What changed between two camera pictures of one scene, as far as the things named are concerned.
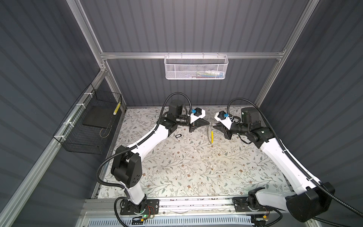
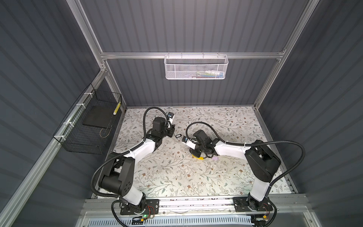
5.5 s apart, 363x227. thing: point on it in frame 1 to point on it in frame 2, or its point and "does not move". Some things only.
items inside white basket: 208,74 does not move
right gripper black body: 234,129 to 197,151
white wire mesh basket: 195,66 does not move
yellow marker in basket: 117,109 does not move
